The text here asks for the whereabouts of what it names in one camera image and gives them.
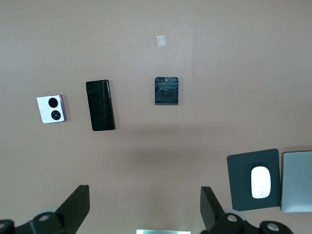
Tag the black square flip phone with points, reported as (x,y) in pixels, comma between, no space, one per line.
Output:
(167,93)

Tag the black mouse pad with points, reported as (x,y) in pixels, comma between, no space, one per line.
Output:
(239,175)

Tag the white computer mouse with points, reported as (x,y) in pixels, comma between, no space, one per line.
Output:
(260,181)

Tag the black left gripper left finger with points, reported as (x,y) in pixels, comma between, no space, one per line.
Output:
(63,219)

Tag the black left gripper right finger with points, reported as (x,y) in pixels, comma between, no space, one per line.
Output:
(219,221)

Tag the grey closed laptop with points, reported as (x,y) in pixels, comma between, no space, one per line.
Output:
(297,181)

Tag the lilac white flip phone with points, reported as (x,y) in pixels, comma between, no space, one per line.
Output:
(45,109)

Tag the black slab smartphone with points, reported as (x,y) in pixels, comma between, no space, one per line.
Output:
(100,104)

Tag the translucent tape patch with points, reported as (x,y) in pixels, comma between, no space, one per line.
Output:
(161,41)

